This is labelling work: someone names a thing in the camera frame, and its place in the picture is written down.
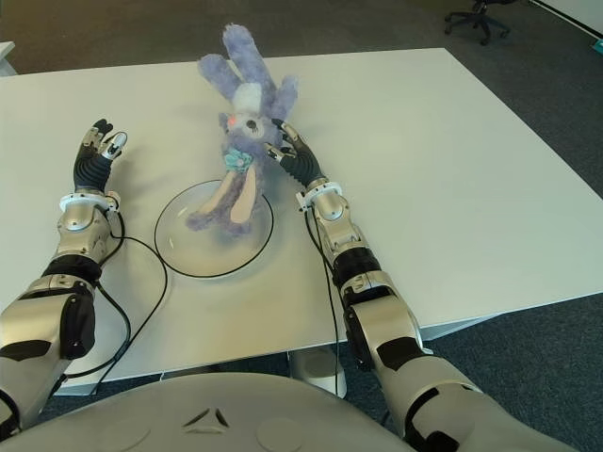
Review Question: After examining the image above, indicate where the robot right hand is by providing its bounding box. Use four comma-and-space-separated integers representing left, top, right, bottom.
264, 118, 328, 189

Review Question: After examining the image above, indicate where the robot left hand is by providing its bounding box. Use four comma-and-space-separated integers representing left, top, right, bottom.
73, 119, 129, 194

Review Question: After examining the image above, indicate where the purple plush bunny doll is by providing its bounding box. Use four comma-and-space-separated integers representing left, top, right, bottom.
185, 23, 299, 238

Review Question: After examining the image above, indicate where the white plate black rim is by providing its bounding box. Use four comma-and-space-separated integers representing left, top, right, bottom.
154, 180, 275, 278

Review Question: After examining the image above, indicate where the white neighbouring desk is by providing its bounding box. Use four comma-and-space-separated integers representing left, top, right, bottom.
0, 40, 18, 76

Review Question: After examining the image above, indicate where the black office chair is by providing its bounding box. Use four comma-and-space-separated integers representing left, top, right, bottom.
444, 0, 513, 46

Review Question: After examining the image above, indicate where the silver robot torso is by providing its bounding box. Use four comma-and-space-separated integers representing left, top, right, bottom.
0, 371, 416, 452

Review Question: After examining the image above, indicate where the thin black looping cable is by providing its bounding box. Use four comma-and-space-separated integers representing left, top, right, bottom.
91, 234, 169, 396

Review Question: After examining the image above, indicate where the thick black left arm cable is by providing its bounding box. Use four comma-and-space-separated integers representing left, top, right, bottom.
56, 282, 133, 378

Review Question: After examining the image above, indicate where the long black right arm cable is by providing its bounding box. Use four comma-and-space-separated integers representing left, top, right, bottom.
301, 206, 341, 397

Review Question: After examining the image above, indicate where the white table frame leg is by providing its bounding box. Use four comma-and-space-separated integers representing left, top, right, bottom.
420, 313, 492, 341
50, 373, 103, 397

